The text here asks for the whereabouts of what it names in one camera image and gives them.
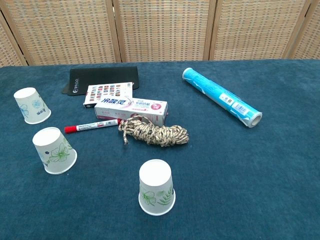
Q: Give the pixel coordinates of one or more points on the white paper cup green flower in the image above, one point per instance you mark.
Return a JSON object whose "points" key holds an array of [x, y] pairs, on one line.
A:
{"points": [[53, 150]]}

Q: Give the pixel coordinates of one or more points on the white paper cup blue flower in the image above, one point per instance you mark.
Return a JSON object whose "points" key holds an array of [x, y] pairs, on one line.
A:
{"points": [[30, 105]]}

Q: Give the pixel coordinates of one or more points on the white pink toothpaste box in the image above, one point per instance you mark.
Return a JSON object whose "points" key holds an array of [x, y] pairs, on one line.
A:
{"points": [[130, 106]]}

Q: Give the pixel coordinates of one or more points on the white card with pictures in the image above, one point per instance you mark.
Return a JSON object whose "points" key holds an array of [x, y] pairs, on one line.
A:
{"points": [[107, 92]]}

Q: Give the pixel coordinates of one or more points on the blue plastic wrap roll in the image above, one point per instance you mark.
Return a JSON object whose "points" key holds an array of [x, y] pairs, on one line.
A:
{"points": [[217, 95]]}

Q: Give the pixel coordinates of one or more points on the red whiteboard marker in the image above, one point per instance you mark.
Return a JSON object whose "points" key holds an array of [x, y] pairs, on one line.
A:
{"points": [[95, 125]]}

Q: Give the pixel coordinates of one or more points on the woven bamboo folding screen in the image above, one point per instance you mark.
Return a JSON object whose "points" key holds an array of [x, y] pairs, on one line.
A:
{"points": [[162, 30]]}

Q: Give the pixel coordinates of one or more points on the dark blue tablecloth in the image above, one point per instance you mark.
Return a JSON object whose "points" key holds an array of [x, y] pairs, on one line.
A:
{"points": [[237, 175]]}

